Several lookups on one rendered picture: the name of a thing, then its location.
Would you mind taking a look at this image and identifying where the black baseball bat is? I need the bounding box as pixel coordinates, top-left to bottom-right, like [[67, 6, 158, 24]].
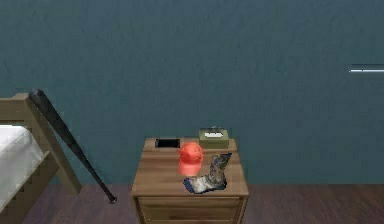
[[28, 88, 118, 205]]

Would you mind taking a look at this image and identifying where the wooden bed with white mattress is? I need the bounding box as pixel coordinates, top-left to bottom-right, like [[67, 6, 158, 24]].
[[0, 92, 83, 224]]

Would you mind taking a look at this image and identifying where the red baseball cap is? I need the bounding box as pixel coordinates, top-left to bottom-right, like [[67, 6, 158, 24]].
[[177, 141, 205, 177]]

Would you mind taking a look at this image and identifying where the black phone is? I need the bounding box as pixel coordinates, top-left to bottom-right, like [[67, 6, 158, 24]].
[[154, 138, 181, 150]]

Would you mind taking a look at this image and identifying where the blue floral sock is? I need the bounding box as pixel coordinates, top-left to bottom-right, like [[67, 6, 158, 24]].
[[182, 152, 233, 195]]

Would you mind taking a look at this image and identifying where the olive tissue box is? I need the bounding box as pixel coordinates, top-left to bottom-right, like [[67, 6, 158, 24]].
[[198, 126, 230, 150]]

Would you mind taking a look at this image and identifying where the wooden nightstand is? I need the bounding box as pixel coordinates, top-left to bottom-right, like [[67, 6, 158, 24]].
[[130, 137, 250, 224]]

